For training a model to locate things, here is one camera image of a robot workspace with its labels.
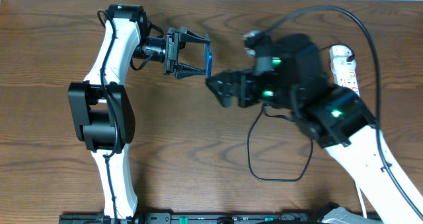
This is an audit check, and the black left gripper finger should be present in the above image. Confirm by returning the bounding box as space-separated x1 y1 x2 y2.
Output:
174 63 208 79
180 27 211 44

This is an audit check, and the blue Galaxy smartphone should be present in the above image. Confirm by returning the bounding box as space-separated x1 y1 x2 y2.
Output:
204 44 213 79

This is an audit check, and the black USB charging cable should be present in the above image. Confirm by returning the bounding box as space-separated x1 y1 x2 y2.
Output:
247 42 356 182

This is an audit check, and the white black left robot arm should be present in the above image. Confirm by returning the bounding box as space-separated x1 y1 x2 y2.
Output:
59 4 213 223

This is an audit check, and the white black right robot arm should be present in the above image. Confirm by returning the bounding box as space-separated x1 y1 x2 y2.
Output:
206 34 422 223

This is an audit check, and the white power strip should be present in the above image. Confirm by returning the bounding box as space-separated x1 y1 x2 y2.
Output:
329 44 360 96

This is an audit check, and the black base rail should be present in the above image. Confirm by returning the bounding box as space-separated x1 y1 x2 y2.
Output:
59 211 384 224

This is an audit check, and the white power strip cord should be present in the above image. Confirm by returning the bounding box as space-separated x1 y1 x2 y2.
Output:
355 180 368 219

